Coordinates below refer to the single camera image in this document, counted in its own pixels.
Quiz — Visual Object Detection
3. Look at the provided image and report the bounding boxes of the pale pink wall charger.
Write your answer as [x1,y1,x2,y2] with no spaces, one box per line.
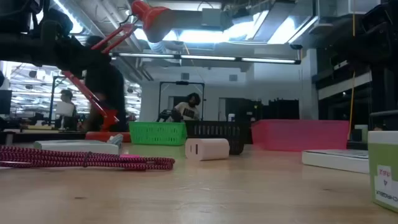
[185,138,230,161]

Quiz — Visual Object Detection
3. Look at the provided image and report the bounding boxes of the pink translucent bin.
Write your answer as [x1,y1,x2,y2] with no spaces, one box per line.
[251,119,349,152]

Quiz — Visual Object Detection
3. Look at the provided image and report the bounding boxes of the long ceiling light bar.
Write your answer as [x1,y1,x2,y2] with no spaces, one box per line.
[108,52,302,65]

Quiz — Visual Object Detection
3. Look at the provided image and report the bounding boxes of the black aluminium table frame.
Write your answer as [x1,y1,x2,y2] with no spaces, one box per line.
[0,129,369,151]

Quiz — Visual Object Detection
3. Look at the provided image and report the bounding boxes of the grey ceiling box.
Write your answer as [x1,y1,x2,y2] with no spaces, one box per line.
[201,7,223,27]

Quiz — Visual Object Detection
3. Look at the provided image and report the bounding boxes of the black background monitor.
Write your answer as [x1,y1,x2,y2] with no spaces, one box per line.
[0,90,12,115]

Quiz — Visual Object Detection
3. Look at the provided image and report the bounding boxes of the yellow cable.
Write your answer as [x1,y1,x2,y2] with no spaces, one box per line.
[347,0,357,141]

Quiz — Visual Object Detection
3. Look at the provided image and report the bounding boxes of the green plastic basket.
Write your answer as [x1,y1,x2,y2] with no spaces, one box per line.
[129,121,188,146]

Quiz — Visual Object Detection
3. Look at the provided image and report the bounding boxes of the pale green container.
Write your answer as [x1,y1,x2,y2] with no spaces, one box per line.
[354,124,369,143]

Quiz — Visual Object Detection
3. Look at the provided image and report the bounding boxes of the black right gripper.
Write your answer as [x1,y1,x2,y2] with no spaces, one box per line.
[331,27,398,65]

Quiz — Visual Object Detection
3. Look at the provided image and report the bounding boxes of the red desk lamp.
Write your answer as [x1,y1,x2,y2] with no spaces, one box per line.
[62,0,170,143]

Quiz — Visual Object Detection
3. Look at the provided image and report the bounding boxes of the grey horizontal bar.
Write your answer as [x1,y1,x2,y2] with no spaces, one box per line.
[369,110,398,118]

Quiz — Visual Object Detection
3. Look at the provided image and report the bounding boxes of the black background cabinets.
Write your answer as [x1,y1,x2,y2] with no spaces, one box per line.
[236,98,300,121]

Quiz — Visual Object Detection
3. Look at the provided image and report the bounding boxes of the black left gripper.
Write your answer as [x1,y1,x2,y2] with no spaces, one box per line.
[0,7,109,77]

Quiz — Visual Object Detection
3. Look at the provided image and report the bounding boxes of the black plastic basket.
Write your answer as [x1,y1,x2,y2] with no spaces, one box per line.
[185,120,249,156]

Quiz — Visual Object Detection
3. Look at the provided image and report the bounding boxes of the white background box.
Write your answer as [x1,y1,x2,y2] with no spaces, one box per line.
[55,101,75,118]

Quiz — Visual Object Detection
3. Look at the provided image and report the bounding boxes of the white card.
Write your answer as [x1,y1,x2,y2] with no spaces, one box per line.
[33,139,121,156]

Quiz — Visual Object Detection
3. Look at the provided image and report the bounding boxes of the magenta braided cable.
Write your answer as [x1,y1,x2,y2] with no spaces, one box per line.
[0,145,176,171]

